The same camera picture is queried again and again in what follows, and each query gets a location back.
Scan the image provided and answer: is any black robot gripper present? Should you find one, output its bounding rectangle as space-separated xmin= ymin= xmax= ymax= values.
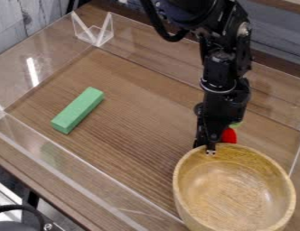
xmin=194 ymin=84 xmax=252 ymax=155

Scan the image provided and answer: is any red toy strawberry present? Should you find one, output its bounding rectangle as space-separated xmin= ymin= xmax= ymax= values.
xmin=221 ymin=122 xmax=243 ymax=143

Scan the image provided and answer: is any wooden oval bowl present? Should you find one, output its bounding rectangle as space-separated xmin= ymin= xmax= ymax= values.
xmin=173 ymin=143 xmax=296 ymax=231

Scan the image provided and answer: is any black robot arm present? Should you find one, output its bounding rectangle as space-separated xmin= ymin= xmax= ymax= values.
xmin=141 ymin=0 xmax=253 ymax=155

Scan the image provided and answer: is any green rectangular block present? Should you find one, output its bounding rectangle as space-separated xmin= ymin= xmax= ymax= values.
xmin=51 ymin=87 xmax=105 ymax=134

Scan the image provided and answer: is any clear acrylic tray enclosure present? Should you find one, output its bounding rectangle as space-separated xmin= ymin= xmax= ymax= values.
xmin=0 ymin=11 xmax=300 ymax=231

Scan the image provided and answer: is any black cable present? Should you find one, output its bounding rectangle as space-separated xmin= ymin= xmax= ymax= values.
xmin=0 ymin=203 xmax=47 ymax=231

